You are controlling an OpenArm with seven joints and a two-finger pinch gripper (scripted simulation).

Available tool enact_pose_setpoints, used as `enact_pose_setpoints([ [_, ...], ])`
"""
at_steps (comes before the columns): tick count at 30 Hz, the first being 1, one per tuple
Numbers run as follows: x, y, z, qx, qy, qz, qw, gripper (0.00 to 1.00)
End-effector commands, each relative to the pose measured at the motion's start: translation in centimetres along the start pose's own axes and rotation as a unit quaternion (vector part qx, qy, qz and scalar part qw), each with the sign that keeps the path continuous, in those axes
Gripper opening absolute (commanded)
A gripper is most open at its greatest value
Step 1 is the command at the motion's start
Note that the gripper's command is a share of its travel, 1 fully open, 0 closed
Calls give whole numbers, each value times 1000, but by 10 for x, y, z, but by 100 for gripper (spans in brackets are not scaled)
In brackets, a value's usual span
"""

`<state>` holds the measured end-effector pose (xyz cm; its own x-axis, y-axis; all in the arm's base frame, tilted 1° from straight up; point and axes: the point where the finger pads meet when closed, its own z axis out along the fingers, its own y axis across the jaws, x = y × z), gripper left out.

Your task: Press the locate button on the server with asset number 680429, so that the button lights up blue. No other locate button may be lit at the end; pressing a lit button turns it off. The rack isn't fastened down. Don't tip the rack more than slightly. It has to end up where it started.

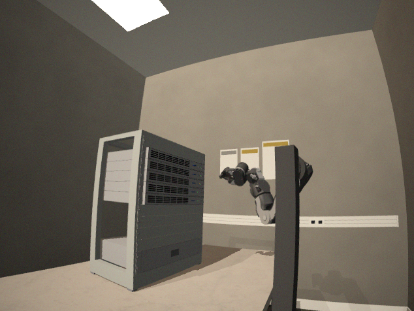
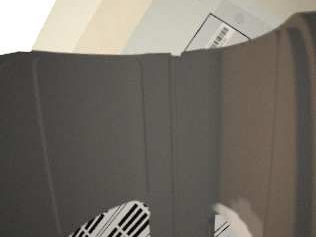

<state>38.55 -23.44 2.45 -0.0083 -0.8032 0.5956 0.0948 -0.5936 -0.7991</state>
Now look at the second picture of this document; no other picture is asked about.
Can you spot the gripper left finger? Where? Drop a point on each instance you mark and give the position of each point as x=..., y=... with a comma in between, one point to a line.
x=81, y=134

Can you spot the grey server rack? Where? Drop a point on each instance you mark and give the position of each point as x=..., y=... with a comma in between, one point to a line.
x=166, y=27

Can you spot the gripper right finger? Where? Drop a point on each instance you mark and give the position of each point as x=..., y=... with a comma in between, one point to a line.
x=246, y=134

